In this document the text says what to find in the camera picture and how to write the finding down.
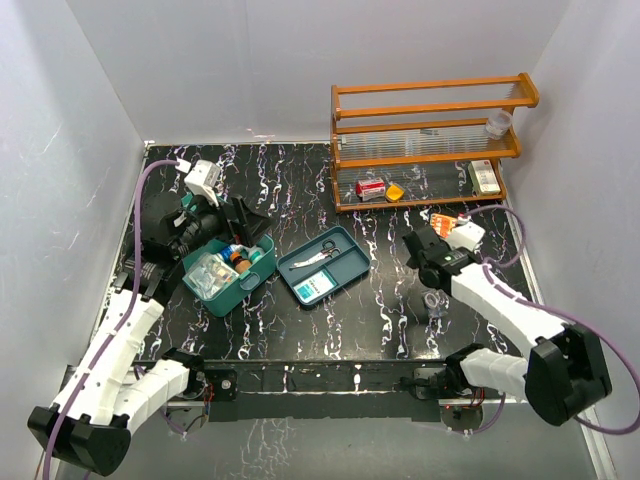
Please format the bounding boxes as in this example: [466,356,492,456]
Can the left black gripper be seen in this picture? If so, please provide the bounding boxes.
[171,186,274,259]

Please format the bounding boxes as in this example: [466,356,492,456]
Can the brown medicine bottle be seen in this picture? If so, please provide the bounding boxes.
[230,252,251,275]

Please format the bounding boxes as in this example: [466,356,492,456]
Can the green box lid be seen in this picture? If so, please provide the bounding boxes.
[181,193,198,213]

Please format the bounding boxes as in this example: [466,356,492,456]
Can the dark teal divider tray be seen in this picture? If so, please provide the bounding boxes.
[276,226,371,309]

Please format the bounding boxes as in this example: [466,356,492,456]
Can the black handled scissors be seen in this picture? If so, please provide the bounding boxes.
[289,239,341,270]

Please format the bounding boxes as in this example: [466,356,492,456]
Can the teal white medicine sachet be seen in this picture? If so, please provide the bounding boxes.
[294,271,336,304]

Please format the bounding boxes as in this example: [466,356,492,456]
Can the white blue pill bottle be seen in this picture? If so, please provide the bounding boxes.
[219,244,244,259]

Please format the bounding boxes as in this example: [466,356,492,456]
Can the clear plastic packet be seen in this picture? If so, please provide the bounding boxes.
[183,253,239,301]

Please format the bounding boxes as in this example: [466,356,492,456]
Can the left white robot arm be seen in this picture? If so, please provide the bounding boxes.
[27,192,271,477]

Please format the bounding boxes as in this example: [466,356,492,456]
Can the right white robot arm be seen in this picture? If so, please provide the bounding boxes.
[403,226,612,426]

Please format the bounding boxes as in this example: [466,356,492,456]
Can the white green medicine box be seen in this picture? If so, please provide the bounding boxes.
[468,160,501,196]

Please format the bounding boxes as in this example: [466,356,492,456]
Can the red white medicine box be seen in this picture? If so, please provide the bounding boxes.
[355,178,386,202]

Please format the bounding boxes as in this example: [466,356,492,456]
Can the orange notepad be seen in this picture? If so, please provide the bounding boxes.
[429,213,458,238]

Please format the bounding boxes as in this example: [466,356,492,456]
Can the yellow orange small object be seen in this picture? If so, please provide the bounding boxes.
[385,183,405,203]

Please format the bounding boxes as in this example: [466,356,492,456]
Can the orange wooden shelf rack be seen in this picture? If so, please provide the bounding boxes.
[330,72,540,213]

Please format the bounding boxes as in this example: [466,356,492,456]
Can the clear plastic cup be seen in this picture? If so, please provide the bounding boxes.
[484,109,513,140]

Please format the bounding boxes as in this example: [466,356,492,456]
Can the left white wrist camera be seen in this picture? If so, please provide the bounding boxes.
[176,160,221,207]

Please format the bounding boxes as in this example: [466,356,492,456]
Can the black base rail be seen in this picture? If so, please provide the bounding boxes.
[168,360,499,422]

